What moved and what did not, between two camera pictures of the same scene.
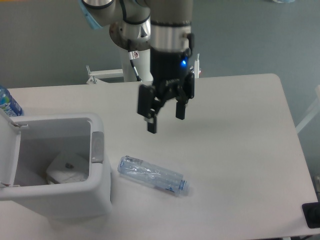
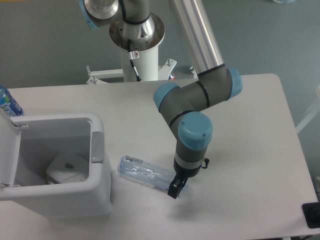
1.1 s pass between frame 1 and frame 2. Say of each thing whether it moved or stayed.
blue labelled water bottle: stayed
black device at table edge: stayed
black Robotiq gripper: moved
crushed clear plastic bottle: stayed
